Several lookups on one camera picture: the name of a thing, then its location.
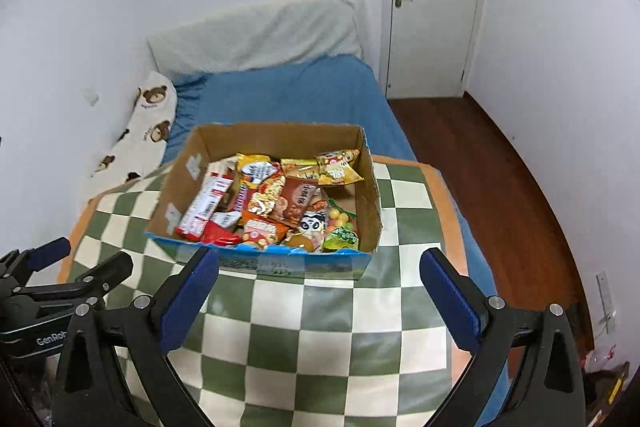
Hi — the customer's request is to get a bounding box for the plastic bottle on floor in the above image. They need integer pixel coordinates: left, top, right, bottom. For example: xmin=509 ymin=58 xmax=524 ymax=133
xmin=584 ymin=345 xmax=616 ymax=373

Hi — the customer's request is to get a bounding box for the yellow biscuit snack bag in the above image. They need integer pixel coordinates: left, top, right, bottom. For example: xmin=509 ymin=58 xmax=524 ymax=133
xmin=280 ymin=158 xmax=320 ymax=180

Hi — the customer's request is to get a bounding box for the blue bed sheet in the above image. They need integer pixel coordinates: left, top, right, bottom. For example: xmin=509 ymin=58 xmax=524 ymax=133
xmin=162 ymin=53 xmax=511 ymax=427

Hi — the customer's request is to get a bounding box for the orange snack packet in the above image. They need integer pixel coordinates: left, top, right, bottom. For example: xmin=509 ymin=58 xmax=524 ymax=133
xmin=241 ymin=211 xmax=288 ymax=251

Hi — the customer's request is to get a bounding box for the yellow panda snack bag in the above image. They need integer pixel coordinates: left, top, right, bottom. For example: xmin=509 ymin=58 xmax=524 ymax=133
xmin=316 ymin=150 xmax=363 ymax=186

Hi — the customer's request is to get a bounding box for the white textured pillow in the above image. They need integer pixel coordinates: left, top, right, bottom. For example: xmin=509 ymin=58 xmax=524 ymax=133
xmin=148 ymin=0 xmax=370 ymax=80

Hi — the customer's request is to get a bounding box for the white wall outlet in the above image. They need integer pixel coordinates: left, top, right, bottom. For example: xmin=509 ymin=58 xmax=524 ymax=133
xmin=596 ymin=271 xmax=616 ymax=334

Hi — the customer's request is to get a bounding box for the orange panda snack bag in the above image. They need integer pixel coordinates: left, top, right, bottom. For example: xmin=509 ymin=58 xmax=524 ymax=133
xmin=298 ymin=200 xmax=329 ymax=251

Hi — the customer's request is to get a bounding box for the red white barcode packet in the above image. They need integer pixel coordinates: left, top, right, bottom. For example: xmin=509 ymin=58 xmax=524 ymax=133
xmin=175 ymin=174 xmax=233 ymax=242

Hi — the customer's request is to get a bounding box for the bear print pillow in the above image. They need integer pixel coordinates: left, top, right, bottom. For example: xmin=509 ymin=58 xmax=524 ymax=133
xmin=88 ymin=72 xmax=178 ymax=196

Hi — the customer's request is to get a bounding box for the brown cardboard box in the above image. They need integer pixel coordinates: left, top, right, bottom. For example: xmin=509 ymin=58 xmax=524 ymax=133
xmin=145 ymin=122 xmax=382 ymax=280

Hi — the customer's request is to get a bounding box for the cheese buldak noodle packet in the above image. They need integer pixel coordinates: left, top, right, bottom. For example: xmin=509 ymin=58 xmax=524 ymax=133
xmin=232 ymin=153 xmax=278 ymax=211

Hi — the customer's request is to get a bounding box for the white silver snack packet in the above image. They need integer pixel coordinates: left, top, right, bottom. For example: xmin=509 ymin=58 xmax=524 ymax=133
xmin=209 ymin=210 xmax=242 ymax=231

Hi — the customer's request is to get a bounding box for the red portrait snack bag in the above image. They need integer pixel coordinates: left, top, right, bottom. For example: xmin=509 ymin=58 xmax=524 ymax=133
xmin=201 ymin=221 xmax=242 ymax=247

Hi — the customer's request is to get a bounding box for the green fruit candy bag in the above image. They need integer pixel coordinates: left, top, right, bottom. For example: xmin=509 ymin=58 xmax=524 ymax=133
xmin=322 ymin=199 xmax=359 ymax=251

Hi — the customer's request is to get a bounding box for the green checkered blanket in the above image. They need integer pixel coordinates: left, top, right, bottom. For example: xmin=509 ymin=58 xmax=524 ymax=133
xmin=56 ymin=155 xmax=471 ymax=427

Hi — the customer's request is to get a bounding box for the brown nut snack bag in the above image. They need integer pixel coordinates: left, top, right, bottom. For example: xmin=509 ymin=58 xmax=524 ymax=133
xmin=268 ymin=176 xmax=318 ymax=228

